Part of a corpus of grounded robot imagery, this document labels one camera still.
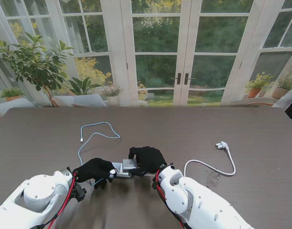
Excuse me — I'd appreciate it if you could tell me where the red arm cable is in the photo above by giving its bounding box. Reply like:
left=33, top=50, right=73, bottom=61
left=152, top=167, right=187, bottom=229
left=44, top=171, right=78, bottom=229

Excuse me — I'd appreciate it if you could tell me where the white power strip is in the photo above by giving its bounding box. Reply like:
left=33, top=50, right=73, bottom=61
left=111, top=162, right=132, bottom=179

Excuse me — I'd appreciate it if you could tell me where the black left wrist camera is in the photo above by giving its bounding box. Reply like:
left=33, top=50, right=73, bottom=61
left=73, top=183, right=88, bottom=203

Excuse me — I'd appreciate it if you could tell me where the light blue USB cable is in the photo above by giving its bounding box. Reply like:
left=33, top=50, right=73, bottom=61
left=78, top=122, right=121, bottom=187

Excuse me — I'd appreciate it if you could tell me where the grey charger adapter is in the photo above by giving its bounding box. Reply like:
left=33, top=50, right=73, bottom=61
left=121, top=159, right=140, bottom=170

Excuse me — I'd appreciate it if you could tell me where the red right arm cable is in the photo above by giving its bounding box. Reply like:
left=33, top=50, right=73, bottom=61
left=152, top=167, right=187, bottom=229

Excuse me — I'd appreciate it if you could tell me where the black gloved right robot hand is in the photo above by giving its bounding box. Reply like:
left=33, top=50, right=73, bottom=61
left=128, top=146, right=167, bottom=177

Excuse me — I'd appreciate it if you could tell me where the printed garden window backdrop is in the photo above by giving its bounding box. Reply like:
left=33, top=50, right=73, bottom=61
left=0, top=0, right=292, bottom=127

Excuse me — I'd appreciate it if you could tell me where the white power cord with plug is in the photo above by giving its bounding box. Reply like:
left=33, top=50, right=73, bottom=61
left=145, top=141, right=236, bottom=178

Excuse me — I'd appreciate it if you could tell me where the red left arm cable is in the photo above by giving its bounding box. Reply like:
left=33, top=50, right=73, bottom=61
left=44, top=171, right=78, bottom=229

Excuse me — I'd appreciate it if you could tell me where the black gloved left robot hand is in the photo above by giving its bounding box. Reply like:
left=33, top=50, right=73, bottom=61
left=73, top=157, right=118, bottom=190

